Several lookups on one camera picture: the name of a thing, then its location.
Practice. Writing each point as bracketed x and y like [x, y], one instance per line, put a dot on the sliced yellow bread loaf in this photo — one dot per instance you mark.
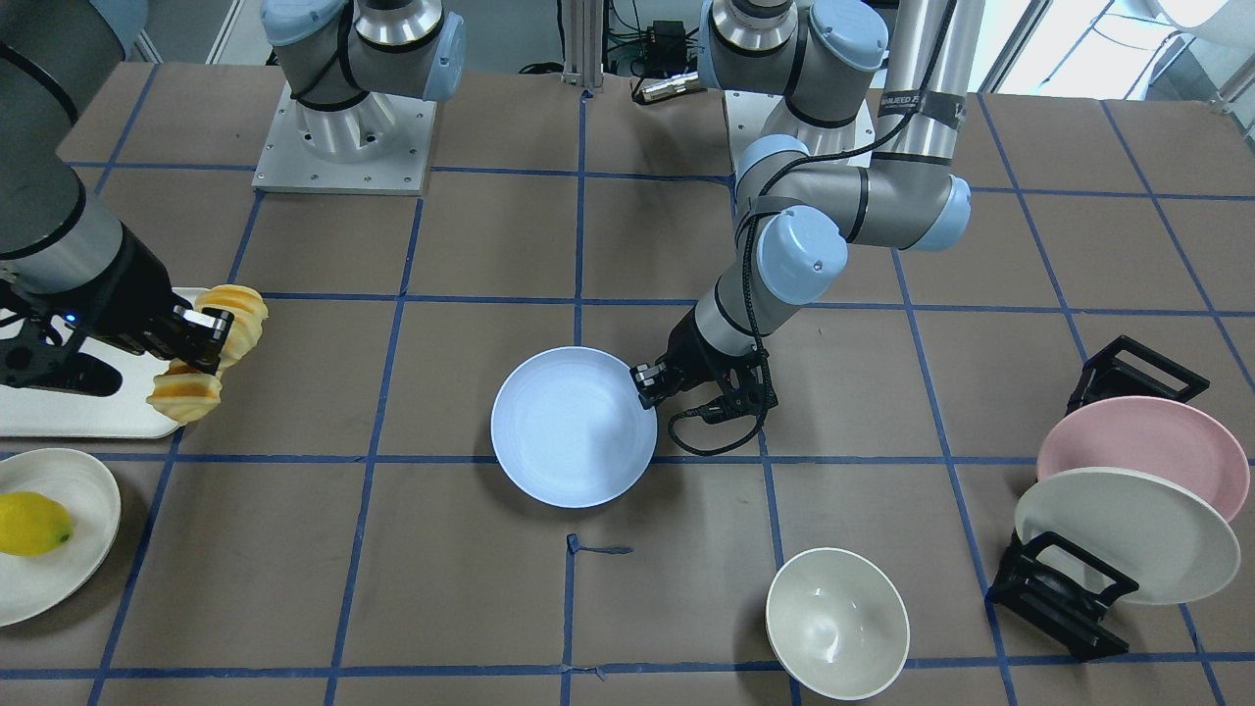
[185, 395]

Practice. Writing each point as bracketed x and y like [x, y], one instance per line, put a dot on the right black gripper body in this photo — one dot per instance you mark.
[134, 296]

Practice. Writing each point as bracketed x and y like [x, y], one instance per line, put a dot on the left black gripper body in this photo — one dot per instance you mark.
[689, 360]

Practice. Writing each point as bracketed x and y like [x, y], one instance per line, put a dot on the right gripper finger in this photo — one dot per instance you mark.
[198, 337]

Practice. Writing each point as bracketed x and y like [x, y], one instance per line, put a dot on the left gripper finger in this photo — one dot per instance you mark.
[654, 384]

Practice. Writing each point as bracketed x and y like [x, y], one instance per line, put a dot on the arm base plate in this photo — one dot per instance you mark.
[760, 124]
[380, 146]

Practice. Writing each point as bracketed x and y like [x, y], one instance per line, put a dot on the silver cylindrical connector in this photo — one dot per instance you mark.
[670, 88]

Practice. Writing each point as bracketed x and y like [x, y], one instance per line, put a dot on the aluminium frame post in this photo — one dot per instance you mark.
[582, 33]

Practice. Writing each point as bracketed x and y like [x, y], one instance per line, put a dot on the yellow lemon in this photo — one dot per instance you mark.
[33, 524]

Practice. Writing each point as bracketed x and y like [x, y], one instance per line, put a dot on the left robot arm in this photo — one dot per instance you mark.
[857, 152]

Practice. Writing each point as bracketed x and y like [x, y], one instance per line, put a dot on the pink plate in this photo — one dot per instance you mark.
[1155, 436]

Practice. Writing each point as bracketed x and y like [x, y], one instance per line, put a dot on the white rectangular tray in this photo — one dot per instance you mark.
[32, 413]

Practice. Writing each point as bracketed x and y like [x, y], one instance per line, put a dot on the white round plate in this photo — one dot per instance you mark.
[86, 510]

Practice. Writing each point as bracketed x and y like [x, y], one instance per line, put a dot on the black dish rack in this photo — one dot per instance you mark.
[1046, 597]

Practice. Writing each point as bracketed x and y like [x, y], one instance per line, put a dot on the cream plate in rack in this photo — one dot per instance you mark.
[1175, 545]

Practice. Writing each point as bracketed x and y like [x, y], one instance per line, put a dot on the white bowl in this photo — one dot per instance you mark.
[837, 624]

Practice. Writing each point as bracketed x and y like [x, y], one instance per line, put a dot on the blue plate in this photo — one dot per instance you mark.
[569, 430]

